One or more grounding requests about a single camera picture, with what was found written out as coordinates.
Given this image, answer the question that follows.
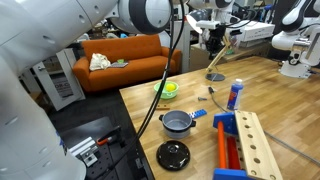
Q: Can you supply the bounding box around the green bowl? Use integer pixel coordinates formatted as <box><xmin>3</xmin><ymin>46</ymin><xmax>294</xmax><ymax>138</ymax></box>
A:
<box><xmin>160</xmin><ymin>81</ymin><xmax>179</xmax><ymax>99</ymax></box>

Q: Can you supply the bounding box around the orange sofa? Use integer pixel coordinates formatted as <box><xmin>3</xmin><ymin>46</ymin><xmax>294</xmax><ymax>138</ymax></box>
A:
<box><xmin>72</xmin><ymin>35</ymin><xmax>169</xmax><ymax>92</ymax></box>

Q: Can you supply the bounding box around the grey screw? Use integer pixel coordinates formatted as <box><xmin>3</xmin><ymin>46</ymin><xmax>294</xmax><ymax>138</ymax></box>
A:
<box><xmin>198</xmin><ymin>97</ymin><xmax>207</xmax><ymax>101</ymax></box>

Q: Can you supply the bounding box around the black pot lid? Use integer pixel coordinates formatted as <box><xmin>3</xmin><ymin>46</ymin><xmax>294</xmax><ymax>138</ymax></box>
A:
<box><xmin>156</xmin><ymin>140</ymin><xmax>191</xmax><ymax>171</ymax></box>

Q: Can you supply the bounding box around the book on sofa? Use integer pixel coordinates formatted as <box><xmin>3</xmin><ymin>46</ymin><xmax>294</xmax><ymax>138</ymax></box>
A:
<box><xmin>110</xmin><ymin>62</ymin><xmax>129</xmax><ymax>68</ymax></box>

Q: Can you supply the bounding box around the blue lego brick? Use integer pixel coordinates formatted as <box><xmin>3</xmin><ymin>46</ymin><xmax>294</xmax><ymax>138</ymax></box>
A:
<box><xmin>189</xmin><ymin>109</ymin><xmax>207</xmax><ymax>119</ymax></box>

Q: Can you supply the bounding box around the wooden peg rack toy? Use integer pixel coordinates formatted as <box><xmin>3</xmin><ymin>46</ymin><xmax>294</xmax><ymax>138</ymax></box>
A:
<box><xmin>213</xmin><ymin>110</ymin><xmax>283</xmax><ymax>180</ymax></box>

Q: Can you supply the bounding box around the blue glue bottle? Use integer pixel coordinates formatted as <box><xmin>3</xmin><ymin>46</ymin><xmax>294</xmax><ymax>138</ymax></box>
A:
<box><xmin>227</xmin><ymin>79</ymin><xmax>244</xmax><ymax>110</ymax></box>

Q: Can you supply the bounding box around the grey pot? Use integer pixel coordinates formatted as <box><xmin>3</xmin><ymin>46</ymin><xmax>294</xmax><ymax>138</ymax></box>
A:
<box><xmin>159</xmin><ymin>110</ymin><xmax>196</xmax><ymax>139</ymax></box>

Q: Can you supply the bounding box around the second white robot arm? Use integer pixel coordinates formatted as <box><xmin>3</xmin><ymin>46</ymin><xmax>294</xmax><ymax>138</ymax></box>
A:
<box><xmin>272</xmin><ymin>0</ymin><xmax>320</xmax><ymax>78</ymax></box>

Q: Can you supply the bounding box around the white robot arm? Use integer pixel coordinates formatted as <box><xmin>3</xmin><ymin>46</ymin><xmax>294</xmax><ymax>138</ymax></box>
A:
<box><xmin>0</xmin><ymin>0</ymin><xmax>234</xmax><ymax>180</ymax></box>

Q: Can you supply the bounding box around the small wooden block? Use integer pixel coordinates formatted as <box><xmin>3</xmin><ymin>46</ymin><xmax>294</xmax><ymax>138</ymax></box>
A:
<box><xmin>156</xmin><ymin>104</ymin><xmax>170</xmax><ymax>110</ymax></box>

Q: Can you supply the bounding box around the cream cloth bag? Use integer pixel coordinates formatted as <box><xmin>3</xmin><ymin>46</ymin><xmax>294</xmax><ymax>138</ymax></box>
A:
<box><xmin>89</xmin><ymin>53</ymin><xmax>111</xmax><ymax>71</ymax></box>

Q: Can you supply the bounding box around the aluminium bracket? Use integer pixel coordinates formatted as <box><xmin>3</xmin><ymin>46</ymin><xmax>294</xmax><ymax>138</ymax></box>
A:
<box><xmin>69</xmin><ymin>137</ymin><xmax>98</xmax><ymax>167</ymax></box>

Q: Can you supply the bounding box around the white sign board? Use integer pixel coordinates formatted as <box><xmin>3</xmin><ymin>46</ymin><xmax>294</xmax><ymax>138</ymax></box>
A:
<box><xmin>33</xmin><ymin>48</ymin><xmax>85</xmax><ymax>111</ymax></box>

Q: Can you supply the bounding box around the braided lamp cable with switch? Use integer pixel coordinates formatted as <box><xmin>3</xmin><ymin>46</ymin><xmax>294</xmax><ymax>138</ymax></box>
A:
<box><xmin>207</xmin><ymin>86</ymin><xmax>320</xmax><ymax>168</ymax></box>

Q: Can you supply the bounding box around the wooden desk lamp grey shade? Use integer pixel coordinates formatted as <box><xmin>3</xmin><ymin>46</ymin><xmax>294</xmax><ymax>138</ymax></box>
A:
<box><xmin>185</xmin><ymin>9</ymin><xmax>232</xmax><ymax>83</ymax></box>

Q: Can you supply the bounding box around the orange handled tool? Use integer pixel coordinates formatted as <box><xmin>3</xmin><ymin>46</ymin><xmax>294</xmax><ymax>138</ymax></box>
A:
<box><xmin>96</xmin><ymin>126</ymin><xmax>121</xmax><ymax>146</ymax></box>

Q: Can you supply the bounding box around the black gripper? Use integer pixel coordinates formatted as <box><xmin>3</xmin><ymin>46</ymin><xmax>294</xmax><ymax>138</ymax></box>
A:
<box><xmin>206</xmin><ymin>26</ymin><xmax>226</xmax><ymax>60</ymax></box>

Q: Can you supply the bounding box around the yellow ball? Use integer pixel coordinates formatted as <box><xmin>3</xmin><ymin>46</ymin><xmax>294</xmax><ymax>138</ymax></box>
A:
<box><xmin>166</xmin><ymin>83</ymin><xmax>176</xmax><ymax>92</ymax></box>

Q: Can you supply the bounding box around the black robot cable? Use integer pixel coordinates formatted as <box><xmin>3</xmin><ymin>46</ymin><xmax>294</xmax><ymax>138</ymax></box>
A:
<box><xmin>96</xmin><ymin>0</ymin><xmax>186</xmax><ymax>180</ymax></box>

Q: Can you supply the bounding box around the white box on cabinet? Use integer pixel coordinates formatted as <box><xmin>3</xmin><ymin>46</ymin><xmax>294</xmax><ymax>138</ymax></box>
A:
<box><xmin>228</xmin><ymin>20</ymin><xmax>275</xmax><ymax>42</ymax></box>

